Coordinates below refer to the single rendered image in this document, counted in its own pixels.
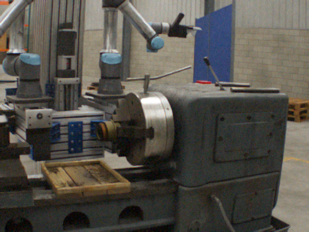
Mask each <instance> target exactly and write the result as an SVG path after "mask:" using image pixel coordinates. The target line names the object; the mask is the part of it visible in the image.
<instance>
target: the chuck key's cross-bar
mask: <svg viewBox="0 0 309 232"><path fill-rule="evenodd" d="M189 68H191V66H187V67H182V68H180V69H177V70H174V71H171V72H167V73H166V74H164V75H161V76H157V77H150V80H157V79H159V78H163V77H166V76H169V75H172V74H175V73H178V72H181V71H184V70H187V69H189ZM144 80H146V79H145V78H144V77H143V78H127V79H126V81H144Z"/></svg>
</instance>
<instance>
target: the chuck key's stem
mask: <svg viewBox="0 0 309 232"><path fill-rule="evenodd" d="M144 78H145V79H146V80H144V81H143V94H146V92H147V89H148V87H149V81H150V74H149V73H145V76H144Z"/></svg>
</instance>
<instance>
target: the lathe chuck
mask: <svg viewBox="0 0 309 232"><path fill-rule="evenodd" d="M142 93H143V92H130V93H128V94H127V95H126V98H127V103H128V106H129V111H130V117H131V118H132V119H133V120H134V123H133V124H128V125H127V124H126V125H120V126H139V127H142V128H146V129H149V128H150V127H152V128H153V138H152V139H149V138H134V139H133V140H131V141H130V146H129V151H128V154H127V158H126V160H127V161H128V162H129V164H130V165H132V166H143V165H154V164H156V163H158V162H159V161H160V160H161V158H162V156H163V154H164V151H165V148H166V141H167V122H166V115H165V112H164V108H163V106H162V103H161V100H160V99H159V98H158V97H157V96H156V95H155V94H154V93H152V92H146V93H147V94H149V95H144V94H142ZM151 156H155V159H154V160H152V161H149V160H148V159H149V157H151Z"/></svg>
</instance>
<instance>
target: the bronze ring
mask: <svg viewBox="0 0 309 232"><path fill-rule="evenodd" d="M117 126H120V124H119V123H118V122H116V123H115V122H114V121H113V120H112V119H110V120H108V121H105V122H102V123H99V124H97V125H96V128H95V131H96V135H97V139H98V141H100V142H102V141H105V142H108V141H112V142H115V141H116V138H118V137H120V136H117V130H116V127H117Z"/></svg>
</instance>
